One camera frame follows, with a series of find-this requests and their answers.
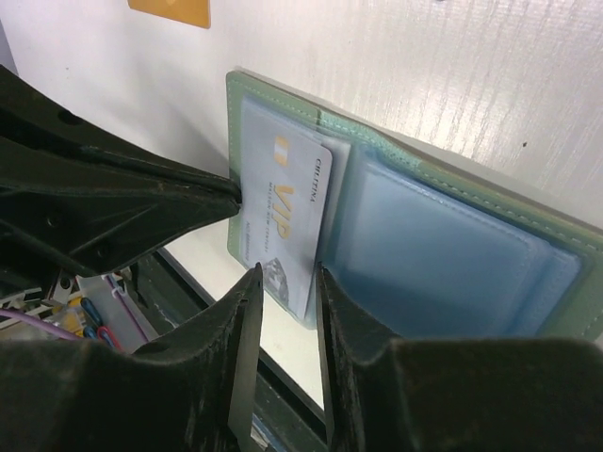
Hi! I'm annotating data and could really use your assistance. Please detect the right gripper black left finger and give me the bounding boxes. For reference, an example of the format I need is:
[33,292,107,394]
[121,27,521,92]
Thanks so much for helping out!
[0,262,265,452]

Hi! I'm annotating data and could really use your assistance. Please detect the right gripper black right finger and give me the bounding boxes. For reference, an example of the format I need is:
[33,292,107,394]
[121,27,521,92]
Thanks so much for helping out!
[317,268,602,451]

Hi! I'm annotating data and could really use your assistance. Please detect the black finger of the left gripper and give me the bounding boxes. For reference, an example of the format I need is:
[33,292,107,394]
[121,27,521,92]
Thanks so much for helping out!
[1,70,241,278]

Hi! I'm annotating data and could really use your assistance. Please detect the sage green card holder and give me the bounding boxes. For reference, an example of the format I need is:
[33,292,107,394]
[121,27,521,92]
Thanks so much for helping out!
[226,72,602,340]

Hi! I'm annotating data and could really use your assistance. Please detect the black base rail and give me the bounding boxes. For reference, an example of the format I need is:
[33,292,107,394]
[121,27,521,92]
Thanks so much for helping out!
[132,250,327,451]

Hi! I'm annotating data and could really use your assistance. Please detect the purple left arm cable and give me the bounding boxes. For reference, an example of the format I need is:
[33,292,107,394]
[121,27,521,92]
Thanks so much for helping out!
[0,308,76,343]

